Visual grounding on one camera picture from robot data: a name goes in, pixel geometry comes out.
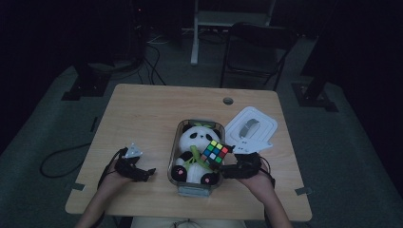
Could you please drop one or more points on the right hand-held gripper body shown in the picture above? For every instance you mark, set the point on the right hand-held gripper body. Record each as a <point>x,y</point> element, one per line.
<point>250,163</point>

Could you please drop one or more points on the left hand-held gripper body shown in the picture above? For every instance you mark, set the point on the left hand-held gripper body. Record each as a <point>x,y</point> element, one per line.
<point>130,164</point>

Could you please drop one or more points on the multicoloured puzzle cube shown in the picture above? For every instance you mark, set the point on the multicoloured puzzle cube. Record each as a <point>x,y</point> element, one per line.
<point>215,152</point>

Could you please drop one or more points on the clear storage container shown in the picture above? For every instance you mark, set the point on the clear storage container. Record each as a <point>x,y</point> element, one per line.
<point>173,158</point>

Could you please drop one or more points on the white container lid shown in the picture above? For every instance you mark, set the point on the white container lid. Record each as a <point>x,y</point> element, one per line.
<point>253,123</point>

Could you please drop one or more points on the panda plush toy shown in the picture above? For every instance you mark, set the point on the panda plush toy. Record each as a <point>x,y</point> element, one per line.
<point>196,142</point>

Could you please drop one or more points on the person's right hand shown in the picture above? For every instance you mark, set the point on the person's right hand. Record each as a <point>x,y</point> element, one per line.
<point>258,183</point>

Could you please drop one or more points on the person's left hand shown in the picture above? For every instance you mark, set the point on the person's left hand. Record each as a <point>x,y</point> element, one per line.
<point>115,182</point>

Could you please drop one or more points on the person's light trousers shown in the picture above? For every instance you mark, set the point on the person's light trousers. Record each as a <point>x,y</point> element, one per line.
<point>158,223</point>

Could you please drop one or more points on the black floor strip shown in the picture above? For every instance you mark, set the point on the black floor strip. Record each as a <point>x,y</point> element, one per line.
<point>94,124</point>

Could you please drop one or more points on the grey tape piece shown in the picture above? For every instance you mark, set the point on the grey tape piece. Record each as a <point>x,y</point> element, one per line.
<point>78,186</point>
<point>303,191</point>

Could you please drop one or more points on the black stand base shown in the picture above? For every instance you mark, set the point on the black stand base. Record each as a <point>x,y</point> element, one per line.
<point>85,85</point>
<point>313,98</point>

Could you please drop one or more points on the black folding chair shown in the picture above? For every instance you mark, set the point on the black folding chair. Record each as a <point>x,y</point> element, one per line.
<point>256,53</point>

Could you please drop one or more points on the white metal stand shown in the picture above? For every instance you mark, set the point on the white metal stand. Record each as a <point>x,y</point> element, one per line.
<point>195,38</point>

